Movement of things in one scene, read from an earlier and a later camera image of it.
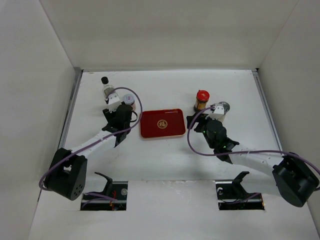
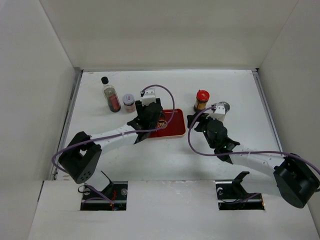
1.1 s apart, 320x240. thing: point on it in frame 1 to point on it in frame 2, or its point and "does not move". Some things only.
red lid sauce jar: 202,97 does not move
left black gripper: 108,113 to 140,107
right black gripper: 200,118 does not move
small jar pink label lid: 128,99 does not move
